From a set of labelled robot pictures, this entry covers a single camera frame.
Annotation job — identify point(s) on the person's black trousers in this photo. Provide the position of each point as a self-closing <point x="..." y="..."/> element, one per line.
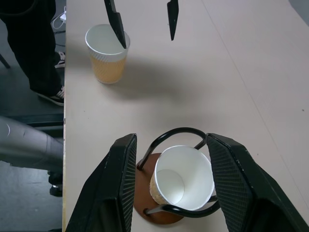
<point x="29" y="36"/>

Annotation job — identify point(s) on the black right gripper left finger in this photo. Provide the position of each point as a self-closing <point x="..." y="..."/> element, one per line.
<point x="106" y="193"/>

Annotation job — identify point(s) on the tan ribbed paper cup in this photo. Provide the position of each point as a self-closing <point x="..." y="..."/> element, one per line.
<point x="108" y="70"/>
<point x="186" y="162"/>

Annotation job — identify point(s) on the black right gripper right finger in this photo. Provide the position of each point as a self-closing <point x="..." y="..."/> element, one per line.
<point x="246" y="193"/>

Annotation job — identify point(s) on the silver robot body part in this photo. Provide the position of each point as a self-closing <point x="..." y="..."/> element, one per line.
<point x="24" y="142"/>

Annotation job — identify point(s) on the black and white sneaker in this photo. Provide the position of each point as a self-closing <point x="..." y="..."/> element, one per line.
<point x="60" y="60"/>
<point x="54" y="97"/>

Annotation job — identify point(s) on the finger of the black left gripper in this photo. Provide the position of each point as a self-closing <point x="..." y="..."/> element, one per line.
<point x="117" y="24"/>
<point x="173" y="17"/>

